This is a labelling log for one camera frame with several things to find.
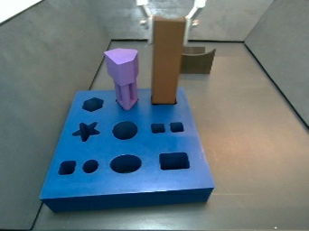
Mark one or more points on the blue shape sorting board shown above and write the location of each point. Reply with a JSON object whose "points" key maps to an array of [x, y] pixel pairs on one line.
{"points": [[127, 158]]}

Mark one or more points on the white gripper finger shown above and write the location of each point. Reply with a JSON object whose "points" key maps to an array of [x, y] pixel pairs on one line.
{"points": [[148, 19], [199, 5]]}

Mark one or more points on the purple pentagon peg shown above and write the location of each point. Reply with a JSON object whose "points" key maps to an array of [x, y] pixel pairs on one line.
{"points": [[124, 70]]}

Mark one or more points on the dark grey arch holder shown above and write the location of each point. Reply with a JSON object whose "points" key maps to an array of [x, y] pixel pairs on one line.
{"points": [[197, 60]]}

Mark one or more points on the brown arch peg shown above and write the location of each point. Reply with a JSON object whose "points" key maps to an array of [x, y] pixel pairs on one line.
{"points": [[169, 31]]}

